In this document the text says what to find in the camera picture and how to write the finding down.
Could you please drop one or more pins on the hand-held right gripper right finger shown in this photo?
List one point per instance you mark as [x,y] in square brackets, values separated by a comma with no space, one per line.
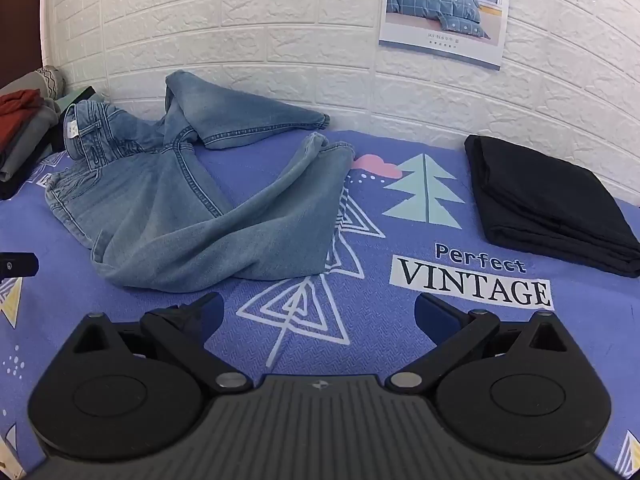
[434,316]

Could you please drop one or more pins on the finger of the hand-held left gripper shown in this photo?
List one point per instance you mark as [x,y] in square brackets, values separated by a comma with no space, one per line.
[17,265]

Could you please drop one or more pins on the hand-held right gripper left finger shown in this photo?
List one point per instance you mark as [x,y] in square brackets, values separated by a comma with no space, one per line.
[214,312]

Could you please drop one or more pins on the light blue denim pants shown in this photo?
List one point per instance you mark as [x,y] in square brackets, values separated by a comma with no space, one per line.
[165,210]

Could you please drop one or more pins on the black folded pants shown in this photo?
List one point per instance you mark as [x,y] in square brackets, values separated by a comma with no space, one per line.
[540,205]

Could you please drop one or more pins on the purple printed bed sheet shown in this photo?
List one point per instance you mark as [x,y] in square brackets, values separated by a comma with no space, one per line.
[350,320]

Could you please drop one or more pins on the red folded cloth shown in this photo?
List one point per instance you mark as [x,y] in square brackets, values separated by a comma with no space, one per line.
[17,110]

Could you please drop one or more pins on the mint green cloth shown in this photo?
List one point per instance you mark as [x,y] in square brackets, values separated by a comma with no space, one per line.
[65,102]

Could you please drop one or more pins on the black cloth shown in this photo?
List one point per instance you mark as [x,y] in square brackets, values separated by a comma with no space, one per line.
[82,95]

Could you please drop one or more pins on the grey zigzag patterned cloth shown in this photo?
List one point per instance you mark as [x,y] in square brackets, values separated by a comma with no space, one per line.
[47,82]

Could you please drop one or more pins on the wall poster of bedding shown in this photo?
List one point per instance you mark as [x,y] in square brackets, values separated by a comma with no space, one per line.
[440,5]

